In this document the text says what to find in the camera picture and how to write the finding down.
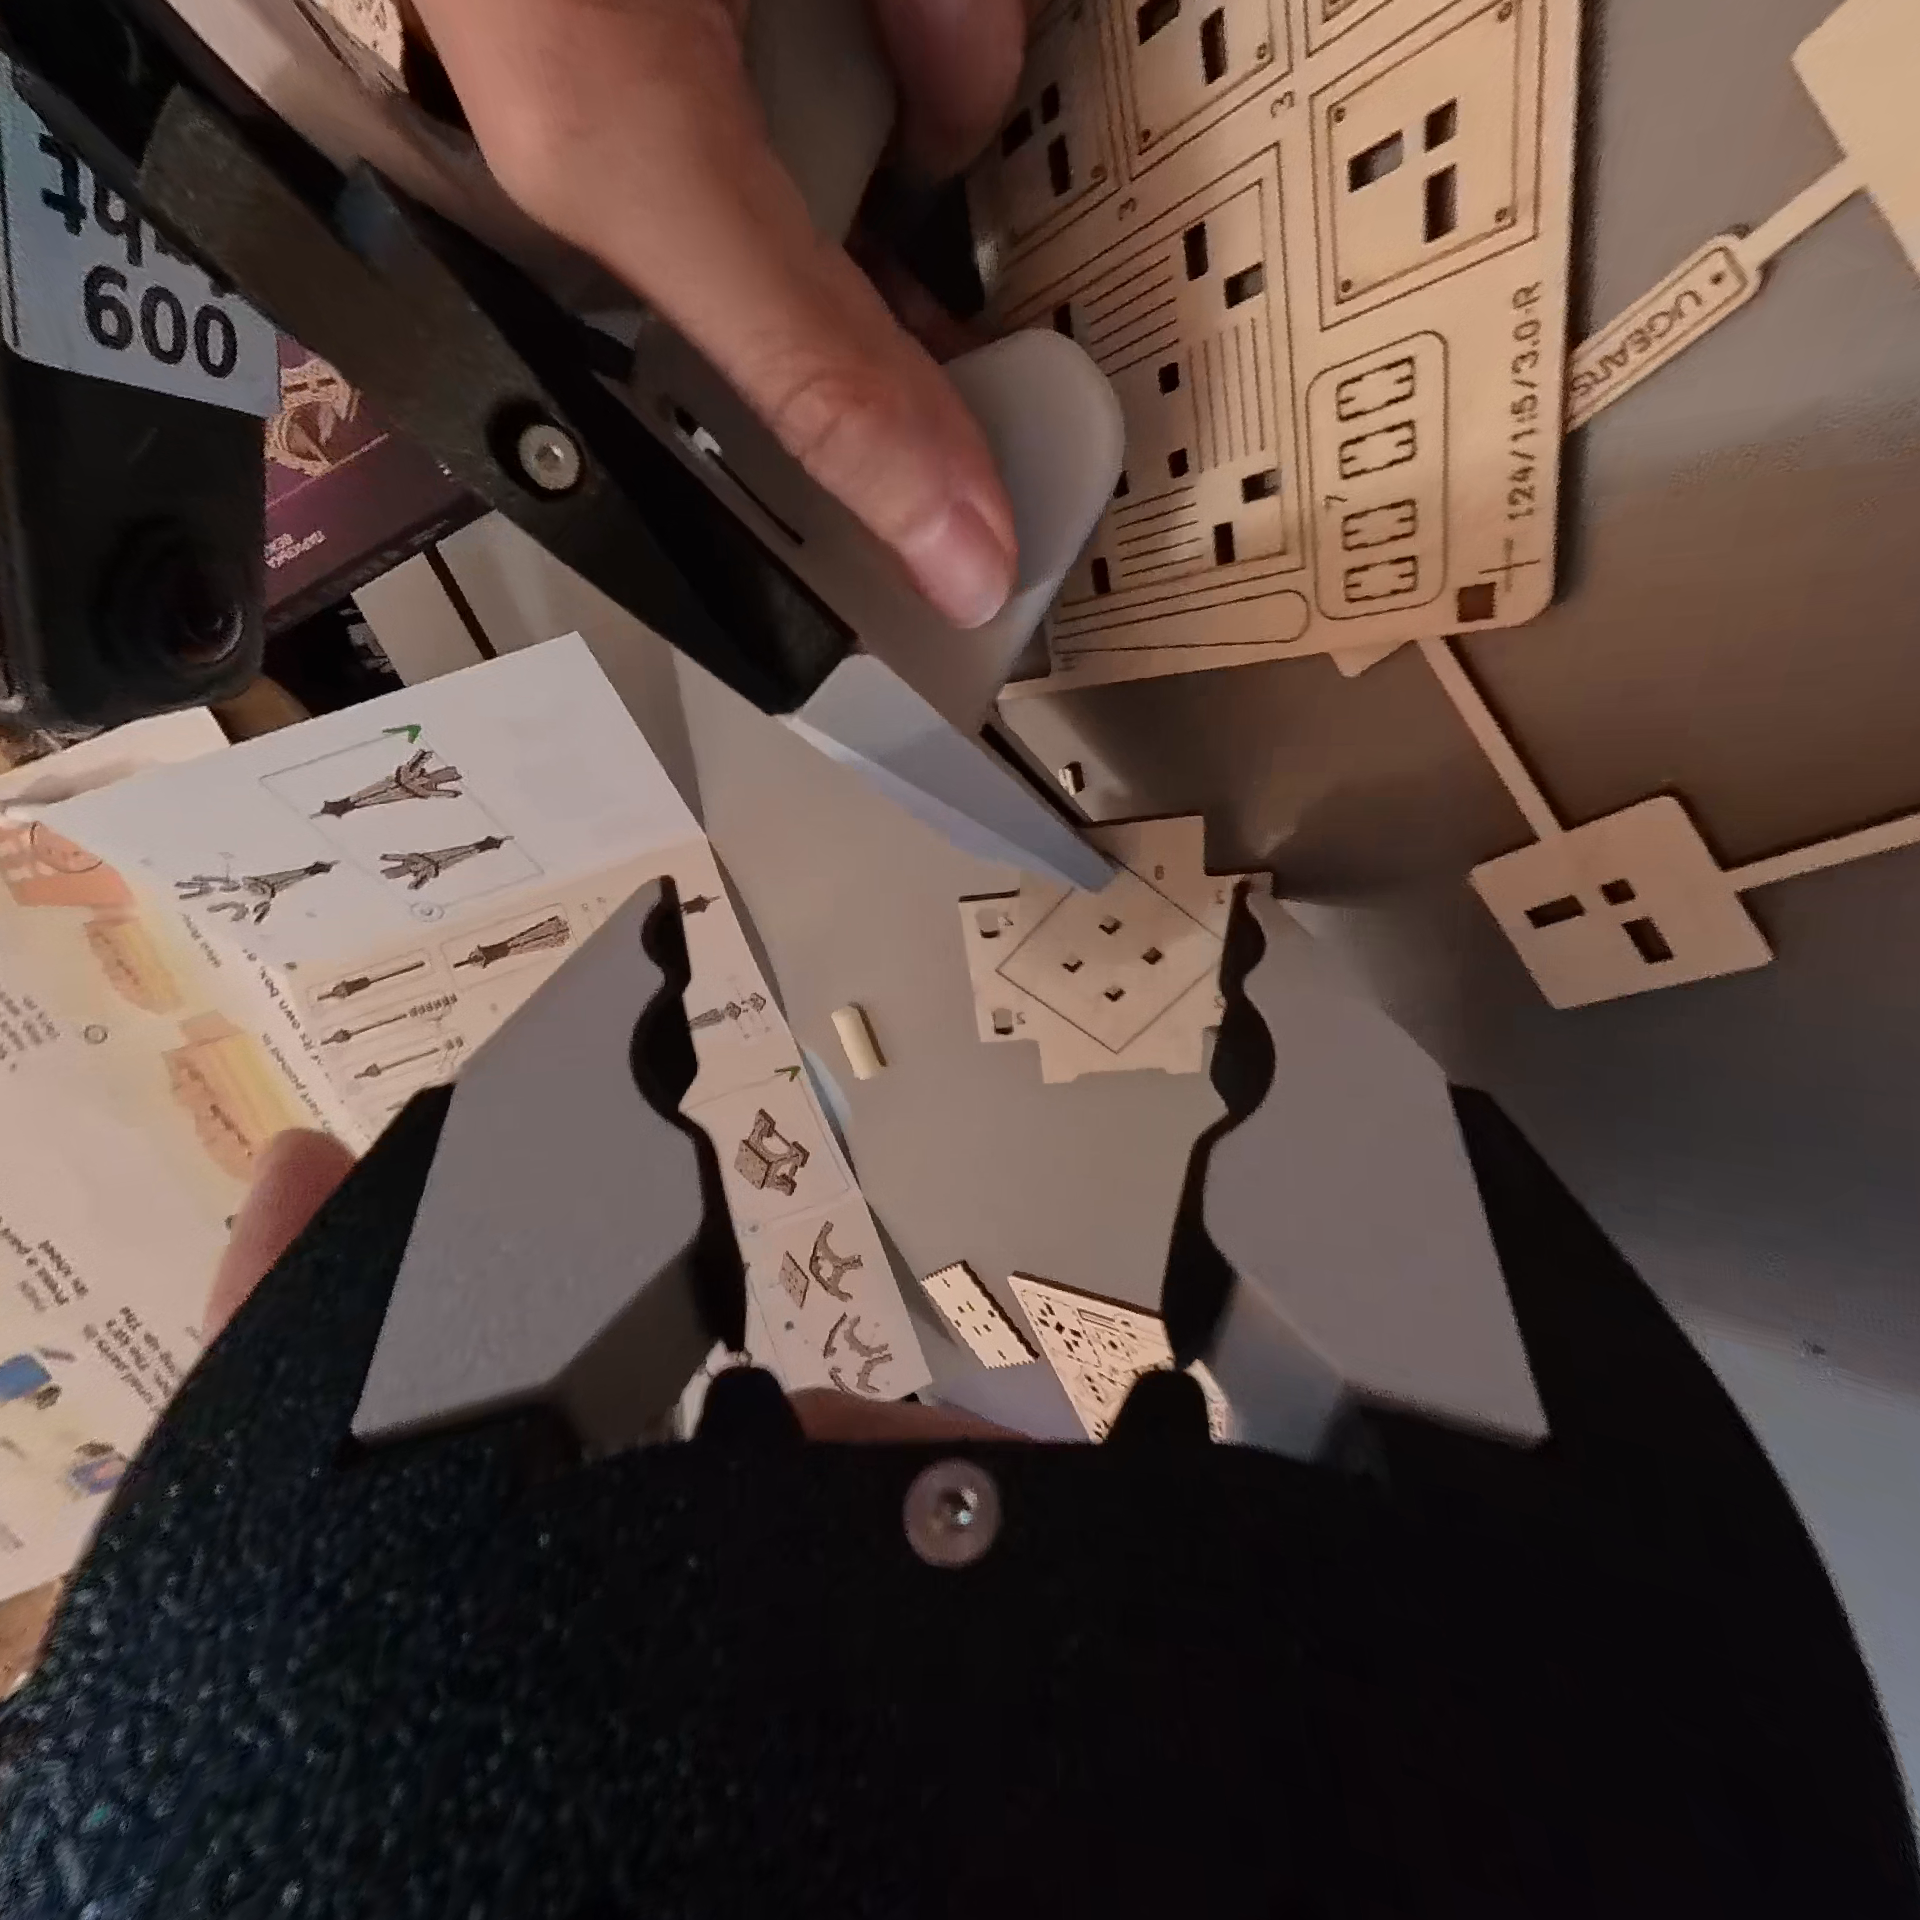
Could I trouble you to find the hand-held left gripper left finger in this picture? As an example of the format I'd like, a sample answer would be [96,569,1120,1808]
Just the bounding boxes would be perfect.
[351,882,742,1461]

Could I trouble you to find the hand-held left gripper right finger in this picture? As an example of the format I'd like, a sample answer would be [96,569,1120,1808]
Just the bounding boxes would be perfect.
[1159,882,1544,1461]

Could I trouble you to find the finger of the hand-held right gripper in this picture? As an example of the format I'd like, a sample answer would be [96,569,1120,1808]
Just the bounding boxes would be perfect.
[780,652,1120,896]

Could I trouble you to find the cross-shaped wooden piece diamond print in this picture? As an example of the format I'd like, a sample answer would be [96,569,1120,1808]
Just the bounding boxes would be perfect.
[959,821,1273,1084]

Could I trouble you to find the wooden four-square frame piece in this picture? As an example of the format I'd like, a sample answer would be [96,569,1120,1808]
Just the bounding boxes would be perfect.
[1321,0,1920,1013]

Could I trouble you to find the wooden puzzle sheet square cutout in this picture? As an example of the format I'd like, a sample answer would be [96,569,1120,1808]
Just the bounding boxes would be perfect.
[959,0,1583,700]

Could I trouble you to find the grey desk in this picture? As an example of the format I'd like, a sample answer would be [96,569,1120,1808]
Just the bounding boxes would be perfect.
[343,0,1920,1649]

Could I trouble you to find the person's left hand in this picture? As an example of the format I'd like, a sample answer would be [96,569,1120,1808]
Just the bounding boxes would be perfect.
[199,1127,366,1331]

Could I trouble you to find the person's right hand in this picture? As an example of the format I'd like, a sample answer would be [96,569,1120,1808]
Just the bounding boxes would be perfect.
[422,0,1021,633]

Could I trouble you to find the purple puzzle box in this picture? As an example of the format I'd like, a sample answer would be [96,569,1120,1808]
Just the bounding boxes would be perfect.
[258,332,481,629]

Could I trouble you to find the wooden puzzle sheet arch parts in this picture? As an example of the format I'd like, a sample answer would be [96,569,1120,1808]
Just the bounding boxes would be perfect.
[1006,1270,1238,1448]

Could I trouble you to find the small serrated square wooden piece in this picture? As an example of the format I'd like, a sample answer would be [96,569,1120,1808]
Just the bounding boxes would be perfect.
[908,1258,1035,1372]

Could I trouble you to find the white tower instruction sheet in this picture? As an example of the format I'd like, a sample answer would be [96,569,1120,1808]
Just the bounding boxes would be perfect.
[48,629,941,1404]

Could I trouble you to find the colour illustrated instruction sheet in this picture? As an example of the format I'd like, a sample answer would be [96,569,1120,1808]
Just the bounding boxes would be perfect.
[0,807,366,1605]

